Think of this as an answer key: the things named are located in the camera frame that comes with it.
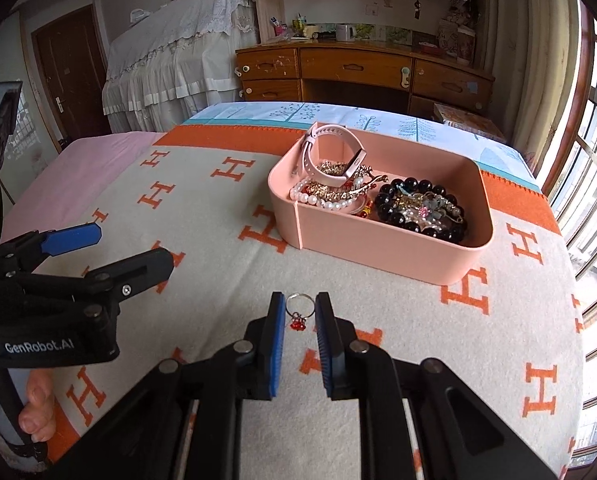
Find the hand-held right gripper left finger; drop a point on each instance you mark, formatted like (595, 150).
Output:
(277, 345)

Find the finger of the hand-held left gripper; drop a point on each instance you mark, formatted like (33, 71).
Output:
(138, 265)
(73, 239)

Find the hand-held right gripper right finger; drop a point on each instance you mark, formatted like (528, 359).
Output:
(323, 345)

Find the pink storage box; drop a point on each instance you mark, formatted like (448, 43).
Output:
(378, 255)

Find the person's left hand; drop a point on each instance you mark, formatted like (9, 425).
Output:
(36, 410)

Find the pink bed sheet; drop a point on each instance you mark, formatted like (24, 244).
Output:
(78, 170)

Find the gold hair comb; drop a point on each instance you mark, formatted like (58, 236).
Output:
(323, 191)

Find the brown wooden door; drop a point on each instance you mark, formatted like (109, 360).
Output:
(73, 70)

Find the tree print bed sheet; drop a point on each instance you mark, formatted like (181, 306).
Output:
(258, 111)

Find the pink wrist watch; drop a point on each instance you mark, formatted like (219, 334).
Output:
(328, 132)

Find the white lace furniture cover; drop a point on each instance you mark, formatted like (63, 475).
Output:
(178, 50)

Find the stack of books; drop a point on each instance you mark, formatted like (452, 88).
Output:
(468, 120)

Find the wooden desk with drawers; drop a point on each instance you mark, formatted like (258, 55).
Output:
(353, 65)

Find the white mug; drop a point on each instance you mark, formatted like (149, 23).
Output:
(345, 32)

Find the metal window grille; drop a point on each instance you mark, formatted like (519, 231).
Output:
(593, 160)

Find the glass jar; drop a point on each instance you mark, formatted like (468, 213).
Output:
(466, 45)

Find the beige curtain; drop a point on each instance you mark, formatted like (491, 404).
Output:
(528, 60)

